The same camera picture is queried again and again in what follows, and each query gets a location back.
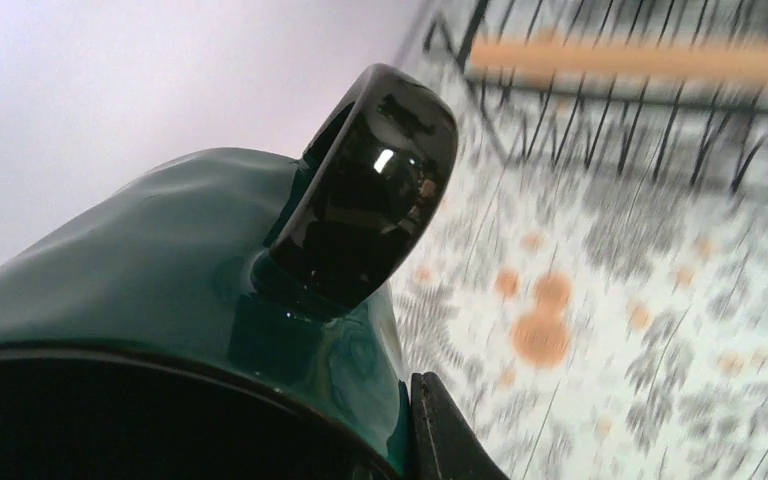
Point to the floral tablecloth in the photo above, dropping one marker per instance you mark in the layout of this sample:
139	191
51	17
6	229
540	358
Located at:
590	324

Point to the black wire dish rack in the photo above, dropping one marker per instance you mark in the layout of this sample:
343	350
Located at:
705	135

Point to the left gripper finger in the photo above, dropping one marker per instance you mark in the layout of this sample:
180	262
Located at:
444	446

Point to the dark green mug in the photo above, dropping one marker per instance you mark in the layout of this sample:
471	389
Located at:
227	315

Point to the left wooden rack handle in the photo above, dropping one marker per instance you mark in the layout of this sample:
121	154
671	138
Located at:
744	62

